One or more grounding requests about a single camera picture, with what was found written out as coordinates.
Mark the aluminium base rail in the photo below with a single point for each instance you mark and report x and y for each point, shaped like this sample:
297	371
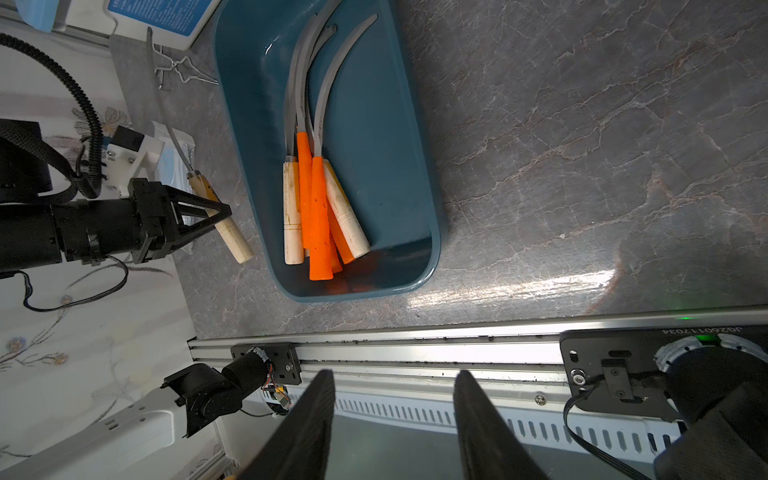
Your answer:
550	379

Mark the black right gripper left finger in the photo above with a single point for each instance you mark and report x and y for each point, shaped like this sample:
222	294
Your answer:
299	448

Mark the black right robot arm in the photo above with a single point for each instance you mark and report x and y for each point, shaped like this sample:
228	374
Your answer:
720	392

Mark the white storage box blue lid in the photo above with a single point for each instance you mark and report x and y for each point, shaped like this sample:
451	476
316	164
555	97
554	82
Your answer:
175	23

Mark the wooden handle sickle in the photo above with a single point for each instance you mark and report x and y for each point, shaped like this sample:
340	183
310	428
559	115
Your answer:
227	228
349	228
294	253

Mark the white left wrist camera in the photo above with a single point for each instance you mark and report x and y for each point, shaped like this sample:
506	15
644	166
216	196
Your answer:
129	155

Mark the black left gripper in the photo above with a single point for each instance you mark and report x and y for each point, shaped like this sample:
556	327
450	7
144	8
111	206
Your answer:
159	212

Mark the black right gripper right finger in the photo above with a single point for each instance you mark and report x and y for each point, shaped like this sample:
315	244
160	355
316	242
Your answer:
488	448

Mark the thin orange handle sickle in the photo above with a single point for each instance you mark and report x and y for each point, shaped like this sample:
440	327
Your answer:
339	239

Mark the orange handle sickle group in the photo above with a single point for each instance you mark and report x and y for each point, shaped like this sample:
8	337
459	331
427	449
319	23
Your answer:
336	265

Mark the teal plastic storage bin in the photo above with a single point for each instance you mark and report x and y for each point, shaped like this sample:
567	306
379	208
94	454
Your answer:
374	138

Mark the bagged blue face masks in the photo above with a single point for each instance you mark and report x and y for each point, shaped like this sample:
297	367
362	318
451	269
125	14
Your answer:
171	169

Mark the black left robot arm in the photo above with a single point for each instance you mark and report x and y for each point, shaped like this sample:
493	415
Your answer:
91	348

